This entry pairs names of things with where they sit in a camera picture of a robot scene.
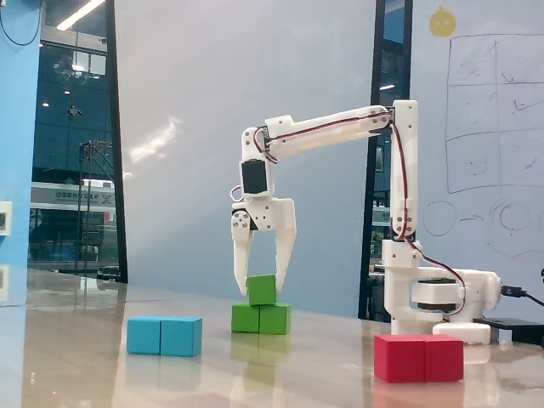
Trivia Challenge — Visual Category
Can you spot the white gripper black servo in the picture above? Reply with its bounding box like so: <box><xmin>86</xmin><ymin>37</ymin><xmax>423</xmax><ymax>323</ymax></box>
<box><xmin>230</xmin><ymin>197</ymin><xmax>298</xmax><ymax>298</ymax></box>

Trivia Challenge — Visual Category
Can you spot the small green cube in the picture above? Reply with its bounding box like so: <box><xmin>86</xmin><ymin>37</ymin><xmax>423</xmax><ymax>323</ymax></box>
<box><xmin>246</xmin><ymin>274</ymin><xmax>280</xmax><ymax>306</ymax></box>

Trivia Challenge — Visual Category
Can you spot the white robot arm with base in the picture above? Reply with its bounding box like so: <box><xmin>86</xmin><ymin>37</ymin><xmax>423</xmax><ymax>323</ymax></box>
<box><xmin>239</xmin><ymin>99</ymin><xmax>503</xmax><ymax>346</ymax></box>

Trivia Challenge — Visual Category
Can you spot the long green block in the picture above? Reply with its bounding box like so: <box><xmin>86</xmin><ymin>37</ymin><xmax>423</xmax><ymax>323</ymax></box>
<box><xmin>231</xmin><ymin>302</ymin><xmax>292</xmax><ymax>336</ymax></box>

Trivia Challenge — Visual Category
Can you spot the long blue block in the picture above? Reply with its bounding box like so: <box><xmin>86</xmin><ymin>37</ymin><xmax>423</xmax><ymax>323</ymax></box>
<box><xmin>126</xmin><ymin>314</ymin><xmax>203</xmax><ymax>358</ymax></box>

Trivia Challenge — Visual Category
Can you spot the long red block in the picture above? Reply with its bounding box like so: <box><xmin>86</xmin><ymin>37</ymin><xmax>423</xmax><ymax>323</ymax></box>
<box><xmin>373</xmin><ymin>333</ymin><xmax>465</xmax><ymax>384</ymax></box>

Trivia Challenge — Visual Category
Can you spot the black power adapter box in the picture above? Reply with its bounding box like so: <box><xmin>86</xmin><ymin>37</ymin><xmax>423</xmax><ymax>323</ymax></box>
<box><xmin>473</xmin><ymin>316</ymin><xmax>544</xmax><ymax>346</ymax></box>

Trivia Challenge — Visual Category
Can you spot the whiteboard with pen drawings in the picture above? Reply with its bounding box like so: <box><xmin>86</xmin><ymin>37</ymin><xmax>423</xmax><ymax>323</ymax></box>
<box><xmin>408</xmin><ymin>0</ymin><xmax>544</xmax><ymax>318</ymax></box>

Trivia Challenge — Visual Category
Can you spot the yellow round sticker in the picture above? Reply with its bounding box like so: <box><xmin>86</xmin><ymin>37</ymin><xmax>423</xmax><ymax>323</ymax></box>
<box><xmin>428</xmin><ymin>4</ymin><xmax>456</xmax><ymax>37</ymax></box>

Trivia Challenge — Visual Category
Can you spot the ceiling light strip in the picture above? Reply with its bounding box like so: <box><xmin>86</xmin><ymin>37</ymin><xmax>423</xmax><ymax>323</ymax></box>
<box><xmin>56</xmin><ymin>0</ymin><xmax>106</xmax><ymax>31</ymax></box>

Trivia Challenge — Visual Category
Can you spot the plain white wall panel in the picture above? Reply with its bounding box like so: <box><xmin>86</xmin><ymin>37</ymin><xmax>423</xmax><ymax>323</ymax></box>
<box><xmin>113</xmin><ymin>0</ymin><xmax>379</xmax><ymax>318</ymax></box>

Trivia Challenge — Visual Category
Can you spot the black frame post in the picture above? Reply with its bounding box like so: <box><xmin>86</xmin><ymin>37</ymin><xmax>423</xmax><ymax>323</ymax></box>
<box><xmin>105</xmin><ymin>0</ymin><xmax>130</xmax><ymax>285</ymax></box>
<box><xmin>358</xmin><ymin>0</ymin><xmax>387</xmax><ymax>320</ymax></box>

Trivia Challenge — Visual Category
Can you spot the black cable with plug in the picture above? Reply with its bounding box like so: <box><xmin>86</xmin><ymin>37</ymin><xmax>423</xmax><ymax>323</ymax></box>
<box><xmin>500</xmin><ymin>285</ymin><xmax>544</xmax><ymax>308</ymax></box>

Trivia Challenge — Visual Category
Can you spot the white wall outlet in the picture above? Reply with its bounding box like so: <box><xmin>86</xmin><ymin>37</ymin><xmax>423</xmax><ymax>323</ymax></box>
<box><xmin>0</xmin><ymin>201</ymin><xmax>14</xmax><ymax>237</ymax></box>

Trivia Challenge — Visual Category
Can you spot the thin black hanging cable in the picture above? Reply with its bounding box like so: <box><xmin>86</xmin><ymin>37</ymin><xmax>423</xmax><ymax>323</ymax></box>
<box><xmin>0</xmin><ymin>0</ymin><xmax>46</xmax><ymax>46</ymax></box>

